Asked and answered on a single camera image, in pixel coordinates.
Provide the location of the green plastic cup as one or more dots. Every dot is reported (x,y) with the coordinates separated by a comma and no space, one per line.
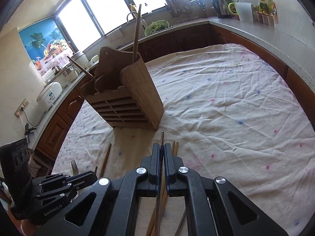
(232,8)

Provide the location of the wooden chopstick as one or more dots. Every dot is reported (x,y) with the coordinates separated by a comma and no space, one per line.
(136,34)
(81,69)
(106,159)
(173,147)
(176,148)

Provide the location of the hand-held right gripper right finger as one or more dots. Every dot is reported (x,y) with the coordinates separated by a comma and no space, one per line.
(168,162)

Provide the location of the yellow soap bottle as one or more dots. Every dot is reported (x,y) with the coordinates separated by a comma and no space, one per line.
(133,7)

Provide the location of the wooden lower cabinets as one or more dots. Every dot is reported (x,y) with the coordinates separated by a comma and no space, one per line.
(192,36)

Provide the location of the tall white cooking pot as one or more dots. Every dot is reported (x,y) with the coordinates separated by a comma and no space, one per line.
(80,57)

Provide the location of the translucent white pitcher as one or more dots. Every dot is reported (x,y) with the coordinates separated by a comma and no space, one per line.
(246,11)

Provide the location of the grey kitchen countertop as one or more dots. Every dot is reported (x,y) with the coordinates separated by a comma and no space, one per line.
(270,36)

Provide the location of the white blender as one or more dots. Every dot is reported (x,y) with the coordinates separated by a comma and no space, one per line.
(71,75)

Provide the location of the white bowl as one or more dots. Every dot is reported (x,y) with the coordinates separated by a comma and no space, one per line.
(94,59)

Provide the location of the metal fork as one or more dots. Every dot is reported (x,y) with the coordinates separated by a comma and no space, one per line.
(74,167)

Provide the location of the small black device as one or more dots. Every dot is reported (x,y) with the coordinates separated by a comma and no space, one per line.
(29,131)

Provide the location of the green colander with vegetables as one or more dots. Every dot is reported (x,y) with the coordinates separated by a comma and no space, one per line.
(157,27)

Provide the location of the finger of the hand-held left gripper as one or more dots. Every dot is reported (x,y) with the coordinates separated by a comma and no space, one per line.
(59,192)
(64,179)

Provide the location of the wooden utensil holder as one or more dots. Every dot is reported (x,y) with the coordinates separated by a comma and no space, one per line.
(140,95)

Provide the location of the metal chopstick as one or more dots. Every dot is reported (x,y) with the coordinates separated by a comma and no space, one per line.
(162,137)
(181,222)

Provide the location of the yellow oil bottle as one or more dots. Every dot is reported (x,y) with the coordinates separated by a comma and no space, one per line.
(262,3)
(271,5)

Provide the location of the kitchen faucet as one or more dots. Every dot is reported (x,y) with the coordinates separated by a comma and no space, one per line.
(130,16)

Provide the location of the tropical fruit wall poster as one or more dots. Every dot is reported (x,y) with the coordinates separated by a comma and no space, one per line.
(41,41)

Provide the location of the white printed tablecloth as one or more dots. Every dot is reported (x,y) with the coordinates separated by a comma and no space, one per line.
(221,103)

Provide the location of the kitchen window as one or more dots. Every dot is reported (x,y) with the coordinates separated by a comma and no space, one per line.
(98,12)

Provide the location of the dark electric kettle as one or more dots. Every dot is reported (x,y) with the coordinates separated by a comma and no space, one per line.
(220,6)

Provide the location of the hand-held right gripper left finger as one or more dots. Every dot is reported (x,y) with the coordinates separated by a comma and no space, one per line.
(155,162)

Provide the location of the hanging dish cloth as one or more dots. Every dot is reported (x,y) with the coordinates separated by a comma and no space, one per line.
(115,36)

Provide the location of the metal dish rack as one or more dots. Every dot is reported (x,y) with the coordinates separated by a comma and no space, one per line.
(179,5)

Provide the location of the wall power outlet strip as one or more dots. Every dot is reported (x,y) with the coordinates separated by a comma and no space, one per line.
(21,107)

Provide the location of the white rice cooker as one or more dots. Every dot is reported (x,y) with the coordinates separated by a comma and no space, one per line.
(49,93)

